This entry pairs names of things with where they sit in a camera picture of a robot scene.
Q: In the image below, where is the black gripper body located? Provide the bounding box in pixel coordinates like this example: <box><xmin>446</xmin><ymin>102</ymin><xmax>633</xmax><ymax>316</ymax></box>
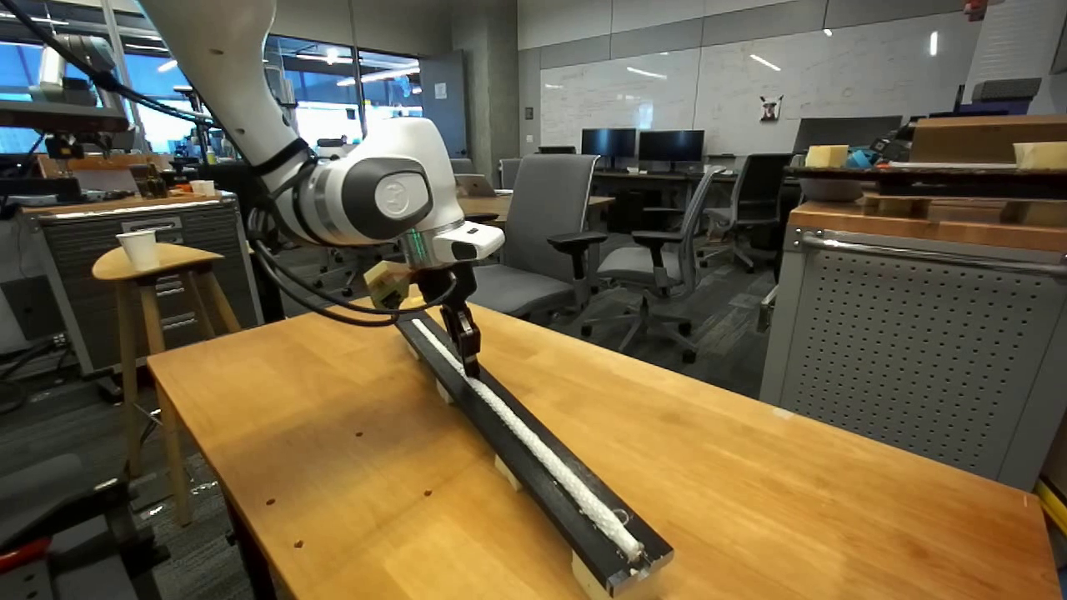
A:
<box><xmin>417</xmin><ymin>263</ymin><xmax>476</xmax><ymax>340</ymax></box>

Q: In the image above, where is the white braided rope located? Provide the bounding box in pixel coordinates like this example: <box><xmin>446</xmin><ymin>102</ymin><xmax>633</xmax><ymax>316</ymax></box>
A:
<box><xmin>411</xmin><ymin>316</ymin><xmax>646</xmax><ymax>566</ymax></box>

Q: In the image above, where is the long black channel rail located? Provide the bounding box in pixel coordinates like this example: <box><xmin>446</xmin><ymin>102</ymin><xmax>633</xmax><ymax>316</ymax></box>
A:
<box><xmin>395</xmin><ymin>314</ymin><xmax>672</xmax><ymax>600</ymax></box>

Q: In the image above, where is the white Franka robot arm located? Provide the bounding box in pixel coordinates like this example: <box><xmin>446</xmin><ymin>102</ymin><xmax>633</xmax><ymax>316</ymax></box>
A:
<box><xmin>139</xmin><ymin>0</ymin><xmax>504</xmax><ymax>369</ymax></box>

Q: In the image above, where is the grey office chair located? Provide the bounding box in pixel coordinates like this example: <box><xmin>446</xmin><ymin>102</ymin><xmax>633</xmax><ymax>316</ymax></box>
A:
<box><xmin>472</xmin><ymin>154</ymin><xmax>596</xmax><ymax>316</ymax></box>

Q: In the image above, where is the round wooden stool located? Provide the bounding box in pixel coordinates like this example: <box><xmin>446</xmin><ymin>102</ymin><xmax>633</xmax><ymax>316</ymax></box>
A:
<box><xmin>88</xmin><ymin>242</ymin><xmax>241</xmax><ymax>476</ymax></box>

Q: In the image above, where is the white paper cup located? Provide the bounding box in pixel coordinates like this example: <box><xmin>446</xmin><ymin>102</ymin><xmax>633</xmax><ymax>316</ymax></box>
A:
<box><xmin>121</xmin><ymin>230</ymin><xmax>161</xmax><ymax>270</ymax></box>

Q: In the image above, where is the grey metal tool cabinet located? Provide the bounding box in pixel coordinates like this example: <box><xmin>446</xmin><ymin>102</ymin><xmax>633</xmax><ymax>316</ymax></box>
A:
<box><xmin>761</xmin><ymin>204</ymin><xmax>1067</xmax><ymax>485</ymax></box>

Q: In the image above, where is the wooden box on cabinet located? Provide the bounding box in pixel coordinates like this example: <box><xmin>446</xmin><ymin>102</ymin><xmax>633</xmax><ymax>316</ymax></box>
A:
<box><xmin>910</xmin><ymin>116</ymin><xmax>1067</xmax><ymax>164</ymax></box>

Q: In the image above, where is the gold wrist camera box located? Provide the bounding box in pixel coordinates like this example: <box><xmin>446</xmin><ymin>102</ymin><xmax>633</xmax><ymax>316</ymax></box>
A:
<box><xmin>364</xmin><ymin>260</ymin><xmax>414</xmax><ymax>310</ymax></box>

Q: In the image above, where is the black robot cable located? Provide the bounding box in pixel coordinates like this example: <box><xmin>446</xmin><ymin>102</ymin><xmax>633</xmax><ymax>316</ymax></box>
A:
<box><xmin>0</xmin><ymin>0</ymin><xmax>446</xmax><ymax>331</ymax></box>

